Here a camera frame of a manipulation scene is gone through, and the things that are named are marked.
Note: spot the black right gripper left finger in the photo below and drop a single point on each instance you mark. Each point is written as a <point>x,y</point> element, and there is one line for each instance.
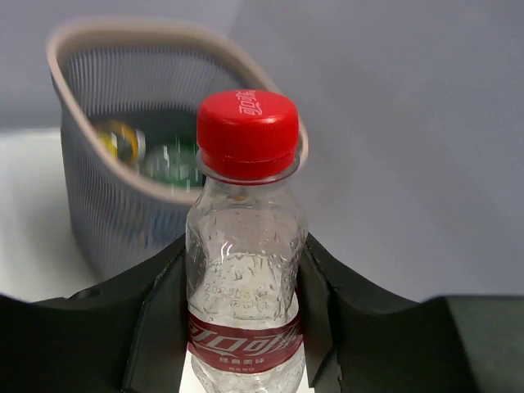
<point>127,334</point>

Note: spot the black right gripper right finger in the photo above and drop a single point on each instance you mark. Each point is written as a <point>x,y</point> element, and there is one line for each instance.
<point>360,337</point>

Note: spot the red label cola bottle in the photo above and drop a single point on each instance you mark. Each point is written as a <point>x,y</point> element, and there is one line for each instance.
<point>244,238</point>

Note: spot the green plastic bottle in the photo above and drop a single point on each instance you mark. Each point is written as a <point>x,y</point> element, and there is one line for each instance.
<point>174,165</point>

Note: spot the yellow label clear bottle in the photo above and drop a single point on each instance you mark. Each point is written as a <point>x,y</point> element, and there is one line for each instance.
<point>123,141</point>

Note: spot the grey mesh waste bin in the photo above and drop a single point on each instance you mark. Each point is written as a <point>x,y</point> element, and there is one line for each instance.
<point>129,90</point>

